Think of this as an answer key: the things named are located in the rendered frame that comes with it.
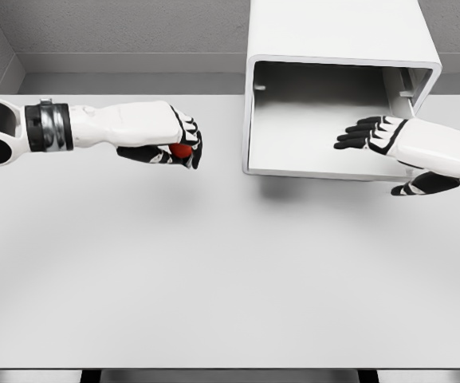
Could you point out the white tabletop storage cabinet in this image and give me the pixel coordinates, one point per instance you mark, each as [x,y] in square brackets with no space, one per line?
[325,80]

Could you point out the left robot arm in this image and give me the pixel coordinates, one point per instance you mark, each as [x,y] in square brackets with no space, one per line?
[46,127]

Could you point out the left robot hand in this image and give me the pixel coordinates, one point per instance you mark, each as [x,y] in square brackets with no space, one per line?
[150,123]

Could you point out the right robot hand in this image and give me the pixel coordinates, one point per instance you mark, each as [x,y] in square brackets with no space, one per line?
[425,145]

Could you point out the red load switch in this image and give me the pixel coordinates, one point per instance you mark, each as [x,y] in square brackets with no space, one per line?
[181,150]

